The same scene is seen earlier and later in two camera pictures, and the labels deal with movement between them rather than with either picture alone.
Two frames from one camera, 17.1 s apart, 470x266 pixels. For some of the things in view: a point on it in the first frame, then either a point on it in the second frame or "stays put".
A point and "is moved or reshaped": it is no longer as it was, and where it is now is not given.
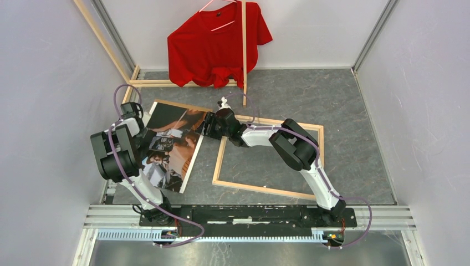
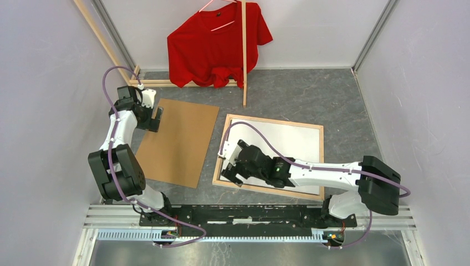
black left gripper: [139, 141] -> [151, 124]
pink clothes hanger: [221, 26] stays put
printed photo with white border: [174, 144] is moved or reshaped
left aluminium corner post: [113, 34] stays put
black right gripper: [210, 119] -> [230, 172]
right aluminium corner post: [376, 31] stays put
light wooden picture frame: [271, 121] stays put
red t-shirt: [208, 47] stays put
